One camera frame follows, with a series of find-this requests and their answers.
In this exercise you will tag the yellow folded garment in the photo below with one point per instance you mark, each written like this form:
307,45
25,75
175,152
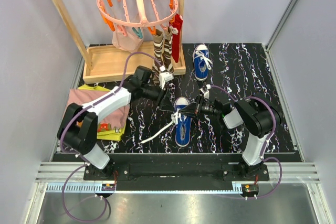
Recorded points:
111,133

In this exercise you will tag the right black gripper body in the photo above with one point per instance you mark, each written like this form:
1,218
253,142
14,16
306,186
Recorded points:
205,108

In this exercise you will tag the wooden drying rack frame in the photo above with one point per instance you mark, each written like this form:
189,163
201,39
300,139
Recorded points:
107,63

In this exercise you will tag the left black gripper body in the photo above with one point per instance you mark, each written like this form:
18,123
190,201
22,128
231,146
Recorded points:
153,93

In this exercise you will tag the brown striped sock right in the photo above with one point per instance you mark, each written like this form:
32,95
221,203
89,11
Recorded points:
167,50

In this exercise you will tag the pink folded t-shirt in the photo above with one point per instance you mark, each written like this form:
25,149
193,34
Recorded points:
111,108

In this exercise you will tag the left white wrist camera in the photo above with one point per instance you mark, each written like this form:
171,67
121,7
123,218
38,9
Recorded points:
164,77

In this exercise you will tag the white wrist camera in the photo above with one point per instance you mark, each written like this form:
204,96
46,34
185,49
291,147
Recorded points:
204,90
164,77

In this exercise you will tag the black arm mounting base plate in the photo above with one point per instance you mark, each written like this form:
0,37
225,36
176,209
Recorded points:
224,166

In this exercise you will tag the blue canvas sneaker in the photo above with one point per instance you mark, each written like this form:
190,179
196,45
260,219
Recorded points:
202,62
182,122

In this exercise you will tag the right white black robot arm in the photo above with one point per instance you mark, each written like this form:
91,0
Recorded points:
259,116

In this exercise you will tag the brown striped sock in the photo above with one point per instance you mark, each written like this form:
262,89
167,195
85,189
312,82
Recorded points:
158,47
167,50

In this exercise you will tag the red hanging sock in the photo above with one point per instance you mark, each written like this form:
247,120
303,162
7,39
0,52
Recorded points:
176,30

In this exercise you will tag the aluminium rail frame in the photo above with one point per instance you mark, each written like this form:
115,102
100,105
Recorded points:
292,195

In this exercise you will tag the pink round clip hanger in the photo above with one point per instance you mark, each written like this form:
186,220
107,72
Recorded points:
136,15

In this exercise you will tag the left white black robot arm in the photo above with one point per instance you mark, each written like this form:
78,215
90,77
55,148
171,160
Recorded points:
79,126

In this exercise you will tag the white shoelace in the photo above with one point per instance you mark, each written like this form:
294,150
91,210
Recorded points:
162,129

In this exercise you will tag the brown striped sock left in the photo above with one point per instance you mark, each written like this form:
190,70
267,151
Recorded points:
158,47

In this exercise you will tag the pink mesh laundry bag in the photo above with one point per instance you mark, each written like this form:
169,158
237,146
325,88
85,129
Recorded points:
130,43

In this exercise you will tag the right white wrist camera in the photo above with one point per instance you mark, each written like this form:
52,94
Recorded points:
204,90

